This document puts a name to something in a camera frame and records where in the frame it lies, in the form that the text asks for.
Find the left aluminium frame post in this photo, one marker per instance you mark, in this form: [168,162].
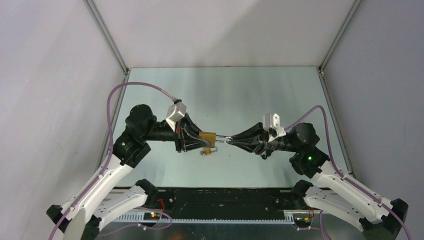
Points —
[106,34]

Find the small closed brass padlock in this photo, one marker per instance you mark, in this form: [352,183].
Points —
[208,151]

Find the aluminium frame post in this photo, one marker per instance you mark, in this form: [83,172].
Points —
[339,35]
[106,34]

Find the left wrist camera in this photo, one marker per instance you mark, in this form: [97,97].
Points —
[175,113]

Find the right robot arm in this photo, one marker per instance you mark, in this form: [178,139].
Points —
[330,189]

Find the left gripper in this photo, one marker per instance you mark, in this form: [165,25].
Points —
[184,134]

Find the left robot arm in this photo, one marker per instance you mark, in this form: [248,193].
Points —
[87,212]

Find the right aluminium frame post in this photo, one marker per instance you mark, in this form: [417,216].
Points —
[339,35]

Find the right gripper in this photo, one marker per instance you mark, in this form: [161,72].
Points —
[257,147]

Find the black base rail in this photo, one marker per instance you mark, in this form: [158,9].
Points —
[233,204]

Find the large brass padlock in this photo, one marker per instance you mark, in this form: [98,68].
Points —
[212,138]

